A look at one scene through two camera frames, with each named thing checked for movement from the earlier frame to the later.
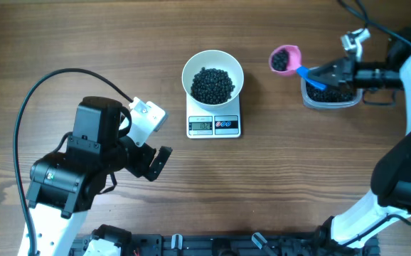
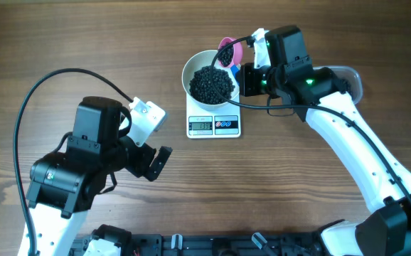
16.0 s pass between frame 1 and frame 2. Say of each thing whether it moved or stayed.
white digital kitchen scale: stayed
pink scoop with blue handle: moved
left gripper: stayed
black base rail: stayed
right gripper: moved
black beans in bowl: stayed
